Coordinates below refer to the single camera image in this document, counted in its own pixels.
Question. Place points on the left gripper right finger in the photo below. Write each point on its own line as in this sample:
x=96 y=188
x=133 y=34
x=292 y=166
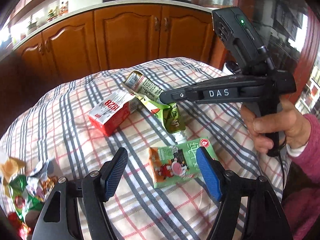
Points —
x=213 y=174

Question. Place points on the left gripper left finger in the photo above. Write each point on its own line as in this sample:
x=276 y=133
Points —
x=111 y=173

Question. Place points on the red white 1928 carton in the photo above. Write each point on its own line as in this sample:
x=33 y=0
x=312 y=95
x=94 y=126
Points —
x=108 y=114

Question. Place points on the pink sleeve right forearm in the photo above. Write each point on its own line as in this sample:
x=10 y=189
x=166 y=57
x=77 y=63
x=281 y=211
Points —
x=301 y=205

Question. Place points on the wooden lower kitchen cabinets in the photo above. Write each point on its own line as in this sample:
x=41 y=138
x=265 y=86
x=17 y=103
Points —
x=110 y=37

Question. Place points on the person's right hand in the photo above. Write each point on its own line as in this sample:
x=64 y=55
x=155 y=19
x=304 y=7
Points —
x=290 y=121

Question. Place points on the green cartoon milk carton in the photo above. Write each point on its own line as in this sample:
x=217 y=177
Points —
x=176 y=163

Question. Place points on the green chip bag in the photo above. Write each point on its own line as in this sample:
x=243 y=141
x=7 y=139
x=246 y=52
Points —
x=27 y=192

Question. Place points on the green drink pouch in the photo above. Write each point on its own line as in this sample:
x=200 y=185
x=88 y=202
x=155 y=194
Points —
x=148 y=94

